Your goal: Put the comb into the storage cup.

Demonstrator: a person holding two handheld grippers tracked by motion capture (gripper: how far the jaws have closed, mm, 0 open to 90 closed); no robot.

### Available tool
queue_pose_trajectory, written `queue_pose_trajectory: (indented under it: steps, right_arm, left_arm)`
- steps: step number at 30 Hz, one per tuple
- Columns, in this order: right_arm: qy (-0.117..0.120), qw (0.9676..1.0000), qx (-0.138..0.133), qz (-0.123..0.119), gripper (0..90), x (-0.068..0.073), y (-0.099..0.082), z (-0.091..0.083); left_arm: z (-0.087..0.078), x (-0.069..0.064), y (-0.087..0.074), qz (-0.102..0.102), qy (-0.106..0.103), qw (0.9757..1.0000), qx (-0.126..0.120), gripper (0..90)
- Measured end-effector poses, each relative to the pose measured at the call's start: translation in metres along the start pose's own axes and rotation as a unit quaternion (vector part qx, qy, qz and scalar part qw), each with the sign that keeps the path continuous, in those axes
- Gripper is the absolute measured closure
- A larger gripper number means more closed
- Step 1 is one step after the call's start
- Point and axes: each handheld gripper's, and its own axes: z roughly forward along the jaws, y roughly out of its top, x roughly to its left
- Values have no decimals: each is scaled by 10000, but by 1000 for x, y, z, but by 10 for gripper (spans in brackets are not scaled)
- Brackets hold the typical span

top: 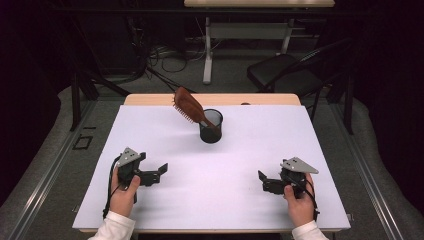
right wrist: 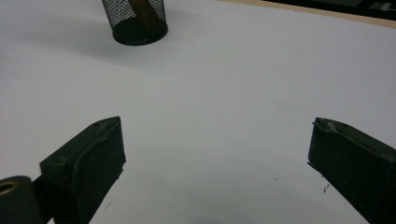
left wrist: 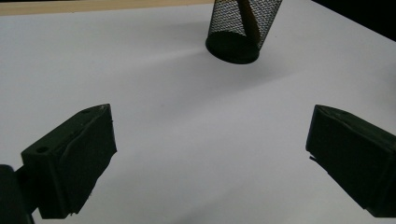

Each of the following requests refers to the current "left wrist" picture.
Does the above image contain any brown wooden hairbrush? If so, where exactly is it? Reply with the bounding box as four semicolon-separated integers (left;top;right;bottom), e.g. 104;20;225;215
236;0;262;45

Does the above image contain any white table mat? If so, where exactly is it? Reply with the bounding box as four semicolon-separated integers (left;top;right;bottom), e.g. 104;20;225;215
0;0;396;224

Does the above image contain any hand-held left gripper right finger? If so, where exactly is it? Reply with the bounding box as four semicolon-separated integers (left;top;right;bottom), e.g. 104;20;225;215
304;104;396;218

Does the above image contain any black mesh pen holder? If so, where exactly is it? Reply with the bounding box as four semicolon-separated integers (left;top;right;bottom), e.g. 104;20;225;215
205;0;284;65

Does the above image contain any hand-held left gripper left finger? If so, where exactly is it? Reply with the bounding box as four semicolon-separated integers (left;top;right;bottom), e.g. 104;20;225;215
21;103;119;220

